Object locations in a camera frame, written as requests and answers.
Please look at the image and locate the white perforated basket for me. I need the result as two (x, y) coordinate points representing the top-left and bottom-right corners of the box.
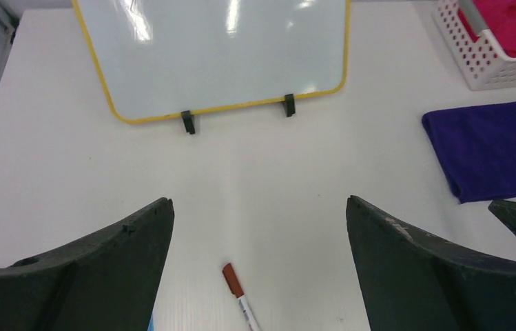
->
(432, 0), (516, 91)

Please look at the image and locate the red cloth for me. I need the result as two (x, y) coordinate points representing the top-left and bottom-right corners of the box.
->
(473, 0), (516, 58)

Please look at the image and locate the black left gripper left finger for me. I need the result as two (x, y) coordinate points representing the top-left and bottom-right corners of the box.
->
(0, 198), (175, 330)

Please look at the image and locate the yellow framed whiteboard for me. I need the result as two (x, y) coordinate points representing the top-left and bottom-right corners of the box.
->
(72, 1), (351, 134)

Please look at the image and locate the purple cloth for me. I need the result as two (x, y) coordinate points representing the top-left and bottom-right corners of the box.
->
(421, 101), (516, 203)

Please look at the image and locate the red capped whiteboard marker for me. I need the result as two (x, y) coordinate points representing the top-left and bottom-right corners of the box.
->
(222, 263), (261, 331)

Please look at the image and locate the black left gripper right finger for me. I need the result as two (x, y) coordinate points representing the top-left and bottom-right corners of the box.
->
(346, 196), (516, 330)

